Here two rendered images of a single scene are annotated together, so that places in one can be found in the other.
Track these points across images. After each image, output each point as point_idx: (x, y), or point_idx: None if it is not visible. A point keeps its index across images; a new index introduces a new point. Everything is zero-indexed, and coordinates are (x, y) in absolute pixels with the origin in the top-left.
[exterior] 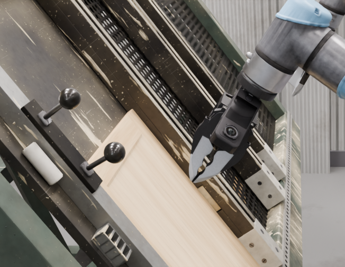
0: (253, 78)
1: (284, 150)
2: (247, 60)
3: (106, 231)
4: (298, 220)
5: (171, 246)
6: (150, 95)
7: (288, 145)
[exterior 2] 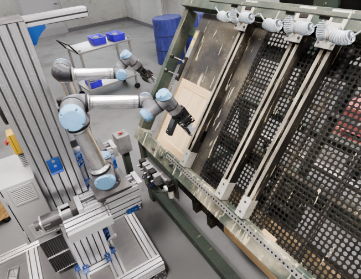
0: (136, 63)
1: (278, 252)
2: (139, 61)
3: None
4: (213, 211)
5: None
6: (212, 93)
7: (288, 265)
